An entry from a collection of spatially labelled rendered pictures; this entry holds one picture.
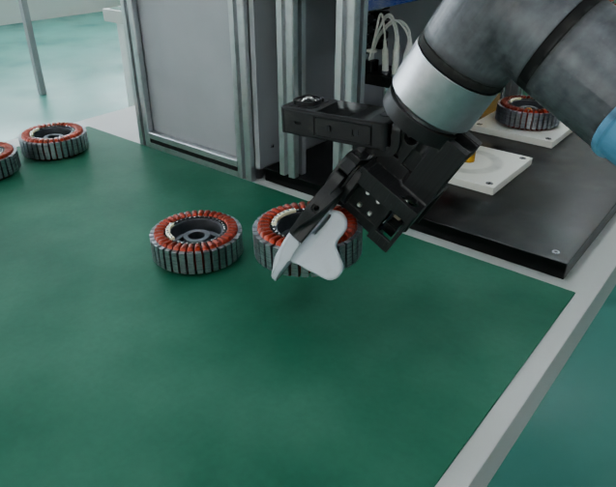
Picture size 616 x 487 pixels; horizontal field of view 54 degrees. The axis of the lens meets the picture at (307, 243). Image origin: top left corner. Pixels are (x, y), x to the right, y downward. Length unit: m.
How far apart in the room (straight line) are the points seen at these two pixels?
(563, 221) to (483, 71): 0.43
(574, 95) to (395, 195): 0.16
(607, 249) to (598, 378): 1.04
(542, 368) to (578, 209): 0.33
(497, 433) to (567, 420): 1.16
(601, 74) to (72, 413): 0.48
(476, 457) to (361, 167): 0.25
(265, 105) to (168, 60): 0.20
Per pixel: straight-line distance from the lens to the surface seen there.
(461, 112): 0.47
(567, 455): 1.63
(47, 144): 1.11
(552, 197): 0.93
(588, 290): 0.76
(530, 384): 0.61
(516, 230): 0.81
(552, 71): 0.43
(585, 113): 0.43
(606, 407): 1.79
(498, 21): 0.44
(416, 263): 0.75
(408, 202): 0.54
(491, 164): 0.98
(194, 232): 0.77
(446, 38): 0.46
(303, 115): 0.55
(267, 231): 0.60
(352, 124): 0.52
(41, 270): 0.79
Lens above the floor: 1.13
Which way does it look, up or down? 29 degrees down
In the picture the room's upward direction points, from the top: straight up
